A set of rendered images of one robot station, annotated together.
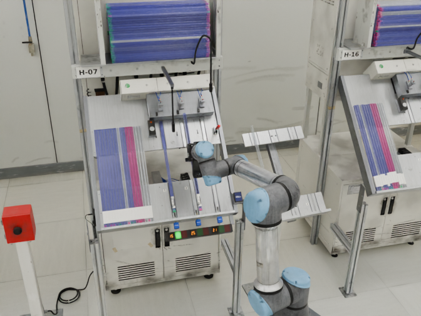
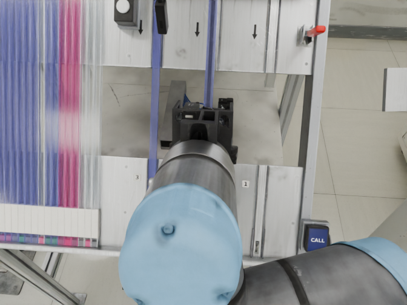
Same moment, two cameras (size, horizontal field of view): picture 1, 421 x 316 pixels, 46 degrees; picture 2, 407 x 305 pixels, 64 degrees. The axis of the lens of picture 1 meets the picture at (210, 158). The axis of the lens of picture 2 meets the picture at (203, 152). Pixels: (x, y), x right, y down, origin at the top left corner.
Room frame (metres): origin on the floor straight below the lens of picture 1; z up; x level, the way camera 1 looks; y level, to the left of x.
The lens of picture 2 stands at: (1.82, -0.01, 1.38)
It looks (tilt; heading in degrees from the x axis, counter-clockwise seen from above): 53 degrees down; 18
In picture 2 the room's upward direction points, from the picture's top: straight up
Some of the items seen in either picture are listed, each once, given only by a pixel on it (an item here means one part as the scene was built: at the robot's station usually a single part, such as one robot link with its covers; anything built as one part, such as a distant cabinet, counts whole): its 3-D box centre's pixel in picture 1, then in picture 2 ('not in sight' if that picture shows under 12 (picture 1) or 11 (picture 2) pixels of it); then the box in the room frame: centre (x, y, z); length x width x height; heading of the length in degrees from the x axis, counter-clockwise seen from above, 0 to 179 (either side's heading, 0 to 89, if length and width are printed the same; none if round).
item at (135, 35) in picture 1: (159, 31); not in sight; (2.52, 0.26, 1.52); 0.51 x 0.13 x 0.27; 104
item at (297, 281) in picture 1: (294, 286); not in sight; (1.56, -0.35, 0.72); 0.13 x 0.12 x 0.14; 123
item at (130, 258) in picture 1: (155, 217); (180, 141); (2.63, 0.35, 0.31); 0.70 x 0.65 x 0.62; 104
